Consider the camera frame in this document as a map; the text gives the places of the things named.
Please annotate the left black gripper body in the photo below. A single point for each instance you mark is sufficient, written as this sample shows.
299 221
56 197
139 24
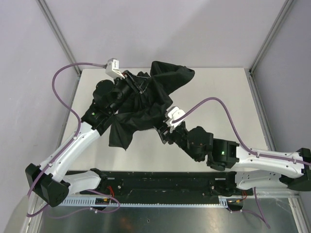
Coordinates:
133 82

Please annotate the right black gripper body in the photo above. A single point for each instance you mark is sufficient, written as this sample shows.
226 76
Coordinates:
164 132

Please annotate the black folding umbrella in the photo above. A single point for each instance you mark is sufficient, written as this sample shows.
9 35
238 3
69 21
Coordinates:
144 111

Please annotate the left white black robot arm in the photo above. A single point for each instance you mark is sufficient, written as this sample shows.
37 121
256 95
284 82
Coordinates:
49 180

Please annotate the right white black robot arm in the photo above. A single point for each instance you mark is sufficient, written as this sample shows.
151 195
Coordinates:
250 167

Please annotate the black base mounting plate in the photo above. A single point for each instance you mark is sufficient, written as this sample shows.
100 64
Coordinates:
170 188

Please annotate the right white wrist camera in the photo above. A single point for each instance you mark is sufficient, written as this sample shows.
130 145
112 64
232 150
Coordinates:
172 117

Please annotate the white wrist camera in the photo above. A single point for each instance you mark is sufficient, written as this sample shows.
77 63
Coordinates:
172 117
112 69

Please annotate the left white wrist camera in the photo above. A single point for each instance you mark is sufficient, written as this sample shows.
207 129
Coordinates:
112 69

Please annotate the left aluminium frame post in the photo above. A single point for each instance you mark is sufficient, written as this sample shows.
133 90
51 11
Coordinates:
50 19

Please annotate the aluminium frame post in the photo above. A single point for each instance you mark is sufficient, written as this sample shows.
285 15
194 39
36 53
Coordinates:
50 19
276 26

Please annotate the right aluminium frame post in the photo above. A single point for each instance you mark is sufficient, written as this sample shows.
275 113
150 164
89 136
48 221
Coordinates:
276 26

